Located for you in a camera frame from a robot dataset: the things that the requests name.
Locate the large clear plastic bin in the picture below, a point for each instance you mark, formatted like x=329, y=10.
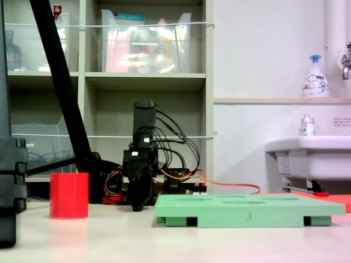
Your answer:
x=148, y=54

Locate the red octagonal pillar block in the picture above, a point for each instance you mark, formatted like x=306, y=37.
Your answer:
x=68, y=195

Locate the white pump soap bottle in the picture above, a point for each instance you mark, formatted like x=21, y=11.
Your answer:
x=315, y=82

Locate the clear file tray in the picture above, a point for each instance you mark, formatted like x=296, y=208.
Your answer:
x=41, y=142

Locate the clear plastic storage box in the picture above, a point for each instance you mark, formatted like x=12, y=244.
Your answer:
x=33, y=49

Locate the dark glass bottle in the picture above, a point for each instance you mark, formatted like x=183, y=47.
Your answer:
x=13, y=54

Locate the black clamp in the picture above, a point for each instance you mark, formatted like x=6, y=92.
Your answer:
x=172, y=183

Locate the black notched tripod leg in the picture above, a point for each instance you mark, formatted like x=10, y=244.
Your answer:
x=8, y=178

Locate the brown capped bottle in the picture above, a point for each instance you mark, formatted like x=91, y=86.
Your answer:
x=57, y=11

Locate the white ceramic sink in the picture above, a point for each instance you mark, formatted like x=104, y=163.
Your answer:
x=323, y=159

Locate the white notice sticker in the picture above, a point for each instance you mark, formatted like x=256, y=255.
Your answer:
x=342, y=122

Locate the beige shelf unit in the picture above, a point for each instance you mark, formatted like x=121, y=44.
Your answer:
x=81, y=82

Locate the metal water faucet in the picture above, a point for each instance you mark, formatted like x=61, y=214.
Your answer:
x=346, y=64

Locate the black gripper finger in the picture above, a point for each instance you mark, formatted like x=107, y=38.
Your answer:
x=134, y=194
x=146, y=186

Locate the yellow labelled bottle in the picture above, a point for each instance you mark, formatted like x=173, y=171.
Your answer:
x=162, y=46

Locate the circuit board with white connectors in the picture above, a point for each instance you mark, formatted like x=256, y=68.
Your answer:
x=198, y=191

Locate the black tall tripod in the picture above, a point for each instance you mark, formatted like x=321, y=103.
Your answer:
x=63, y=82

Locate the small red flat piece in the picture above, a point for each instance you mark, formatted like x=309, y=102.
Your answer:
x=321, y=194

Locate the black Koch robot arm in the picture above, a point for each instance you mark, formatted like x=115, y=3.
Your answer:
x=145, y=117

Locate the green shape sorting board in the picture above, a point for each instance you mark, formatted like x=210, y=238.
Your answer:
x=246, y=212

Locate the blue edged plastic pouch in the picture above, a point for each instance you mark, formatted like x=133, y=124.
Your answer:
x=130, y=19

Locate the small clear bottle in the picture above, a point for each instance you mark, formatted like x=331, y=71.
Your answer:
x=307, y=127

